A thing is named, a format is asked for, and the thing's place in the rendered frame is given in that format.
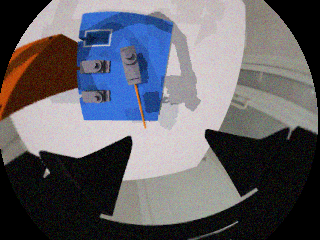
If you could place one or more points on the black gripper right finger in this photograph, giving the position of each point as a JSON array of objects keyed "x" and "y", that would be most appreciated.
[{"x": 244, "y": 159}]

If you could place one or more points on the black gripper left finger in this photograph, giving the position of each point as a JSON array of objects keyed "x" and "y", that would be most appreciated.
[{"x": 97, "y": 175}]

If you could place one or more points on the dark grey micro servo with orange cable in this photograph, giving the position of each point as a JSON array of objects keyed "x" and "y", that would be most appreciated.
[{"x": 131, "y": 70}]

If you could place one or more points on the blue rectangular block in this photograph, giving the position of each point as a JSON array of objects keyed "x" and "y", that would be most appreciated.
[{"x": 106, "y": 93}]

